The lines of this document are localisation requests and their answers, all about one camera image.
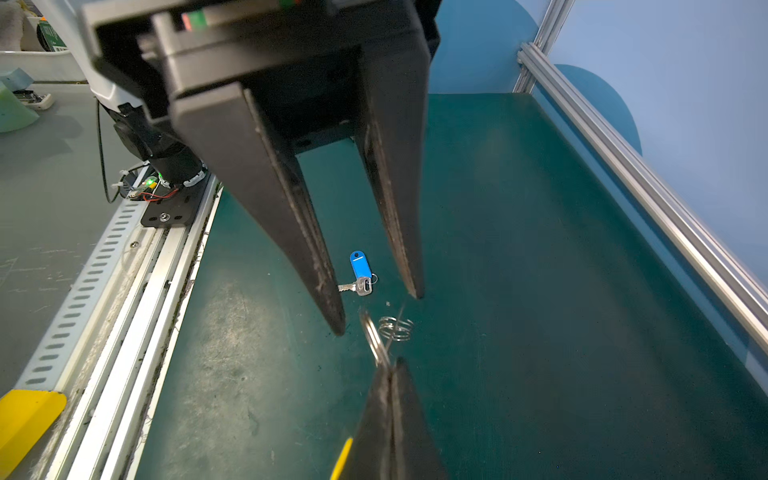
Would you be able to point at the grey slotted cable duct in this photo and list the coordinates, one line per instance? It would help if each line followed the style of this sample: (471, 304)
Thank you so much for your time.
(48, 362)

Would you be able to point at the aluminium back frame rail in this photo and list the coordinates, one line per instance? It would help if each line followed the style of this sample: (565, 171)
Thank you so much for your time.
(745, 298)

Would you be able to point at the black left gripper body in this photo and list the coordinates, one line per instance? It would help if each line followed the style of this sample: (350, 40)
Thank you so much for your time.
(319, 70)

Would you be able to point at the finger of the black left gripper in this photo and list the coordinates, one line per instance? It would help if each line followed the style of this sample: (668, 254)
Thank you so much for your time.
(230, 133)
(393, 81)

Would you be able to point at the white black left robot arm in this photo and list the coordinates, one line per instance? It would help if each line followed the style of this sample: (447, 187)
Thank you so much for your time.
(170, 156)

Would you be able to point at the left green circuit board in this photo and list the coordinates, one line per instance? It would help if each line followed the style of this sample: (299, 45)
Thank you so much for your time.
(152, 189)

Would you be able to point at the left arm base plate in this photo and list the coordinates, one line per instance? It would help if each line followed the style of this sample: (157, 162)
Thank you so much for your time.
(179, 209)

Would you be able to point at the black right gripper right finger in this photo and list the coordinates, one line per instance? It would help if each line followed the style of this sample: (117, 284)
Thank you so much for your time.
(414, 454)

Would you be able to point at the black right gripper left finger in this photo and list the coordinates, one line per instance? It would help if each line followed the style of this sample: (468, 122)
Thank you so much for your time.
(369, 456)

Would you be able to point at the aluminium left frame post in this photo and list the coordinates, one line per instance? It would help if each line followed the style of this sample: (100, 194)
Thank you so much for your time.
(555, 16)

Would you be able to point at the yellow plastic scoop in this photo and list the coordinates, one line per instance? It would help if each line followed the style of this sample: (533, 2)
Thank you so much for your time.
(25, 416)

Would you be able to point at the blue tag silver key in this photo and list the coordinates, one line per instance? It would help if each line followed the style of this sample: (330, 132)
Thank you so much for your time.
(365, 278)

